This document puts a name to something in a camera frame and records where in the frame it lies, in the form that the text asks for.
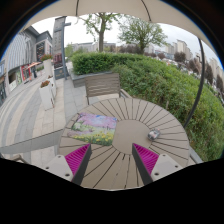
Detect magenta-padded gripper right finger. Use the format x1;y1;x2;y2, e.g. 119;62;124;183
131;143;184;186

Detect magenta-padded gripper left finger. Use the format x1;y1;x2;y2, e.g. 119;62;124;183
44;143;93;186

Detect grey flat bench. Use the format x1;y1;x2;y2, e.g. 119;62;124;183
0;128;64;156

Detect white planter with flowers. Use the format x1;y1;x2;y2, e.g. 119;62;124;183
47;74;58;99
40;53;55;79
38;79;56;111

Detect green hedge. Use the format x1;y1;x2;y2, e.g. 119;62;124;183
70;51;224;163

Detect grey slatted chair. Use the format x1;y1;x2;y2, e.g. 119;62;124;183
84;72;133;106

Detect dark curved umbrella pole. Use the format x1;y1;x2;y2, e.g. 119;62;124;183
182;38;206;129

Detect distant apartment buildings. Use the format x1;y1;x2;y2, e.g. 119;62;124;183
68;39;224;88

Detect grey storefront building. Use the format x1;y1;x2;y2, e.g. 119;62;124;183
0;26;54;104

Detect grey sign pillar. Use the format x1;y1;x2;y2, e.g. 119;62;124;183
52;15;72;81

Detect sparse-leaved tree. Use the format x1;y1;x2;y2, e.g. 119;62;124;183
79;12;123;53

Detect leafy round tree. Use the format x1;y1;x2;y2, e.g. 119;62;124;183
118;16;168;54

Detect grey stone hedge wall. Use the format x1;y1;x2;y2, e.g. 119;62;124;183
66;61;114;88

